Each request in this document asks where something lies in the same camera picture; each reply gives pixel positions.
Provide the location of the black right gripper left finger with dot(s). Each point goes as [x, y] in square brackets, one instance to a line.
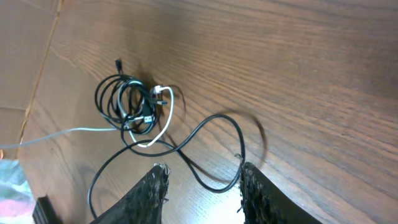
[143, 203]

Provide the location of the cardboard box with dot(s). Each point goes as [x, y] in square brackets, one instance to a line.
[26, 29]

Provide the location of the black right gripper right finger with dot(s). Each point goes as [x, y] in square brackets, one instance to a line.
[263, 202]

